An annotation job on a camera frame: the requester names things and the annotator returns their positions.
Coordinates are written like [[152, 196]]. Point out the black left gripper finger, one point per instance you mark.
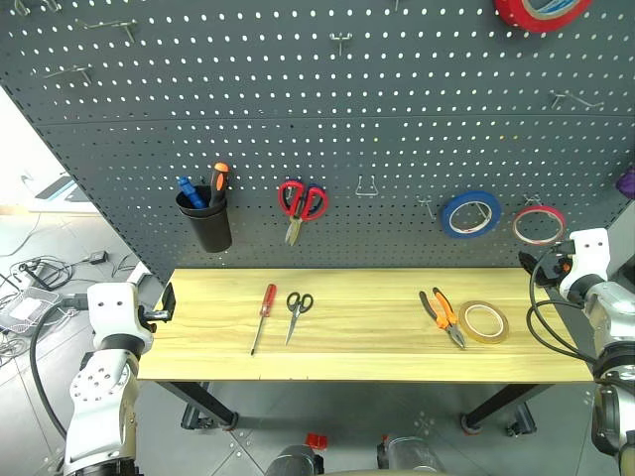
[[167, 314], [169, 295]]

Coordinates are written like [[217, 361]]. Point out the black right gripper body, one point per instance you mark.
[[553, 265]]

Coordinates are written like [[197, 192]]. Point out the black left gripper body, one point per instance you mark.
[[149, 317]]

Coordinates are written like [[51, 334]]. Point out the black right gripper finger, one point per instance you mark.
[[537, 277], [528, 261]]

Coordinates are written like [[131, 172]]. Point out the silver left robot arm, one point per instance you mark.
[[99, 387]]

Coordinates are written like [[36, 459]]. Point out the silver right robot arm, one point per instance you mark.
[[612, 317]]

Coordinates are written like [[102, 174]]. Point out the dark grey metal pegboard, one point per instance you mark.
[[297, 124]]

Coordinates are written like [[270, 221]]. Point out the thin red tape roll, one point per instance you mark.
[[555, 213]]

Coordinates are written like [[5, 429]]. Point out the metal pegboard hook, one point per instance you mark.
[[480, 209], [578, 100], [533, 200], [426, 204], [69, 73], [111, 24], [340, 39], [42, 5]]

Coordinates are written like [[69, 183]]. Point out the tan tape roll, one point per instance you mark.
[[500, 329]]

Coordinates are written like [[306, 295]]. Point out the black plastic cup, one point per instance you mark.
[[208, 228]]

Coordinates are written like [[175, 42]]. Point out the black power adapter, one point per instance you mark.
[[97, 257]]

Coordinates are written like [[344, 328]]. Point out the blue tape roll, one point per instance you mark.
[[449, 223]]

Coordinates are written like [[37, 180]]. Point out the black table leg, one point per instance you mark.
[[501, 401], [208, 401]]

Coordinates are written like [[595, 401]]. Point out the orange and black pliers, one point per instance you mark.
[[444, 317]]

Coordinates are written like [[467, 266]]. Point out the purple object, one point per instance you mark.
[[628, 183]]

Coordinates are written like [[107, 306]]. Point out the orange and black screwdriver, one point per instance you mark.
[[219, 181]]

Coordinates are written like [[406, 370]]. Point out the white and blue box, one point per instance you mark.
[[62, 188]]

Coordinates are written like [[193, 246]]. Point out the dark rounded cylinder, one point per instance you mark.
[[292, 461]]

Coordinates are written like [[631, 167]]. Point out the small red object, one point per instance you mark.
[[316, 440]]

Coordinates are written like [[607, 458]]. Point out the grey metallic cylinder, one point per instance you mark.
[[412, 453]]

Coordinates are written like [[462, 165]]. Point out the large red tape roll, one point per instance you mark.
[[516, 17]]

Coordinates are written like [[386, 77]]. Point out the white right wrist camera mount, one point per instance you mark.
[[588, 253]]

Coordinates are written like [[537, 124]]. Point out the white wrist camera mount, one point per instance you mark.
[[111, 307], [588, 253]]

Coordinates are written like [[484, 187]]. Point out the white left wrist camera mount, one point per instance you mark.
[[111, 307]]

